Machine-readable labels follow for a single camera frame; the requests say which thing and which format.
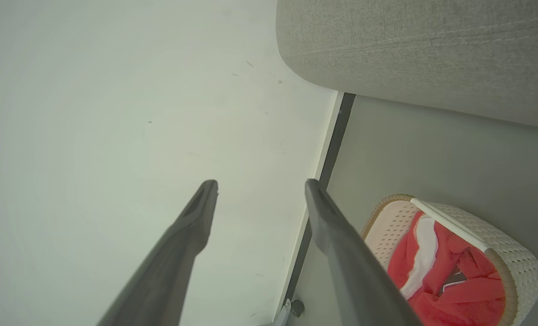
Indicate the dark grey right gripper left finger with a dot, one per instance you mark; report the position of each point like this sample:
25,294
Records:
169,267

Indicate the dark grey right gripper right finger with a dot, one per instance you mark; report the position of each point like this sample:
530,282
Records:
354,271

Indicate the red garment with stitched white panel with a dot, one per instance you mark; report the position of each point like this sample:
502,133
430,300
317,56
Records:
425,249

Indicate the red garment with striped white trim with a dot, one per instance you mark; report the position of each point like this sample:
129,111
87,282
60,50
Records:
472,303

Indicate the small dark round knob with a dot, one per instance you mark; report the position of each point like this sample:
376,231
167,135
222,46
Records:
297,308

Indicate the black baseboard strip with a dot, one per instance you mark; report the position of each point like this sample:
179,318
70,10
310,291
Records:
336,140

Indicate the cream perforated laundry basket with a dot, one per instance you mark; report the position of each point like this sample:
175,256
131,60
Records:
513,253

